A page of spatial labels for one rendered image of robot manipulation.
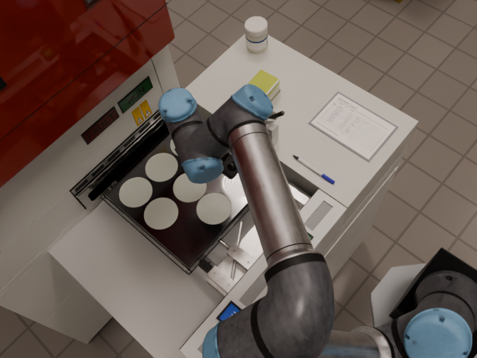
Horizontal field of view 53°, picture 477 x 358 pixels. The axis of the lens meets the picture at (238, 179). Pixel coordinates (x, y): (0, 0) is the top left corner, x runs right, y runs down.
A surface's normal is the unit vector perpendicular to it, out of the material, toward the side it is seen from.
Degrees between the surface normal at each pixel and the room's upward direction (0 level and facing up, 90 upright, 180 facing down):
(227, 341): 41
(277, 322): 25
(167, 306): 0
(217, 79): 0
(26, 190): 90
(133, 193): 0
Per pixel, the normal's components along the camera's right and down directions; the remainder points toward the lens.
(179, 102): -0.15, -0.38
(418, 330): -0.41, 0.08
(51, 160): 0.75, 0.55
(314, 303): 0.32, -0.25
